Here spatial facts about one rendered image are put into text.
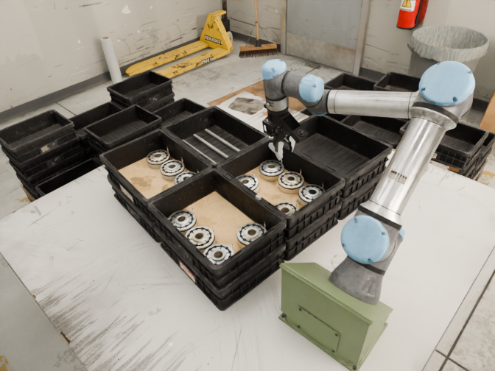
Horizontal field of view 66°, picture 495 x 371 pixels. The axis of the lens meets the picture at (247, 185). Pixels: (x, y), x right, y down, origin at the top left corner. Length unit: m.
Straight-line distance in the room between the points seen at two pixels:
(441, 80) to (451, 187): 0.91
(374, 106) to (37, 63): 3.67
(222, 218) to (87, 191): 0.75
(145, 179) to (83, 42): 3.06
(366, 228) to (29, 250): 1.28
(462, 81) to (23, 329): 2.25
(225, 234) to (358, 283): 0.49
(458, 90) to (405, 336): 0.73
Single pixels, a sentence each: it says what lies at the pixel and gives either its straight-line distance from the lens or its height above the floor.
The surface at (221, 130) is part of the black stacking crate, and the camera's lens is 1.89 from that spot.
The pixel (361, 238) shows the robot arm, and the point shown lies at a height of 1.11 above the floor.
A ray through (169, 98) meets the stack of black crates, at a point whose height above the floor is 0.47.
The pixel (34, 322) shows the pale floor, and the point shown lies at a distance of 2.45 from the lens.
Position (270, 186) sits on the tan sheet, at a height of 0.83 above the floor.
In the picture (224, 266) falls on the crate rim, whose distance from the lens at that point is 1.14.
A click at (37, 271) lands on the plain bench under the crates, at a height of 0.70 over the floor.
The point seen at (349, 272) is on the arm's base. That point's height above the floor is 0.93.
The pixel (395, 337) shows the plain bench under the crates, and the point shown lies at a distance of 1.33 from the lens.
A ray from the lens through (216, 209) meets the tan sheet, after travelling 1.45.
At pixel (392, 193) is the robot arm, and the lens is 1.01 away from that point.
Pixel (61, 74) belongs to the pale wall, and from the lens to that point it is 4.53.
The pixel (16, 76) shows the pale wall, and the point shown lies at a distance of 4.38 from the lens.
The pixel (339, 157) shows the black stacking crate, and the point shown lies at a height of 0.83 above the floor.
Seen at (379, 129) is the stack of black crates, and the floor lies 0.38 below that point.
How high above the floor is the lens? 1.82
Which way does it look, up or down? 40 degrees down
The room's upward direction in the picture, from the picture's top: 3 degrees counter-clockwise
